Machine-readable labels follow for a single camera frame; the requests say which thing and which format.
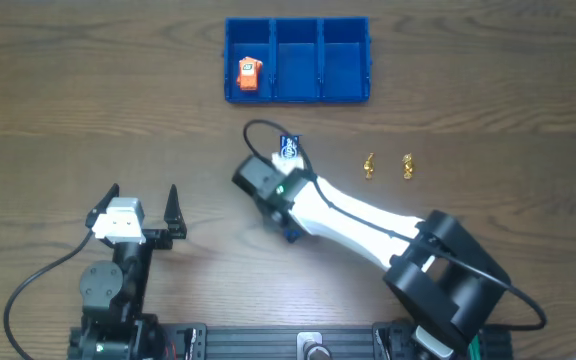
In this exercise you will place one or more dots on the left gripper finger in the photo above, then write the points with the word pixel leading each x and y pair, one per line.
pixel 174 215
pixel 102 204

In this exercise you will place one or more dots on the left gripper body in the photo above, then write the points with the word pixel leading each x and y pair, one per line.
pixel 158 239

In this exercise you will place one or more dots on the mounting rail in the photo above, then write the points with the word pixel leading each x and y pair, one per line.
pixel 253 342

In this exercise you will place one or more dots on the blue tray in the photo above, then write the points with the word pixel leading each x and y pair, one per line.
pixel 340 30

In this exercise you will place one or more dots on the gold wrapped candy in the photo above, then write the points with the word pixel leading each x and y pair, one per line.
pixel 407 166
pixel 368 166

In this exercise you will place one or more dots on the orange candy box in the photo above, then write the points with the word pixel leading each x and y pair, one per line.
pixel 249 74

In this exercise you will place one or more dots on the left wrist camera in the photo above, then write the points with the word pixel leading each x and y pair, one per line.
pixel 120 220

